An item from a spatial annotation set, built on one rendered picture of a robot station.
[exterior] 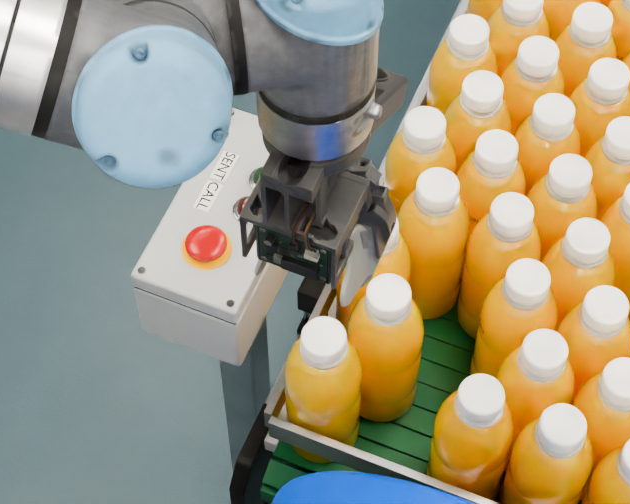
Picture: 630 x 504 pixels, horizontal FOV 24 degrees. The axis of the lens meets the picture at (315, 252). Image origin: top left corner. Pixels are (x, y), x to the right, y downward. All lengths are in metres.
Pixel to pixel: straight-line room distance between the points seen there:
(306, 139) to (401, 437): 0.56
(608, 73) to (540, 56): 0.07
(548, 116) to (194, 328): 0.38
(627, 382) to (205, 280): 0.36
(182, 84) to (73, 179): 2.00
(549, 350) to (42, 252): 1.50
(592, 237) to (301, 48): 0.53
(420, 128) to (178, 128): 0.68
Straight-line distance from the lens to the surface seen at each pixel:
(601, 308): 1.26
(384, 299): 1.25
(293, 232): 0.96
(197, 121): 0.69
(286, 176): 0.93
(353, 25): 0.83
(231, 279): 1.25
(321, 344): 1.22
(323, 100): 0.87
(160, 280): 1.25
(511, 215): 1.30
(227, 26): 0.83
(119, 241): 2.59
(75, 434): 2.42
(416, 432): 1.41
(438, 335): 1.45
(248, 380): 1.53
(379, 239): 1.06
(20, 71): 0.70
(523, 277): 1.27
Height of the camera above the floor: 2.17
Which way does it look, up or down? 58 degrees down
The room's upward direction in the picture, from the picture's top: straight up
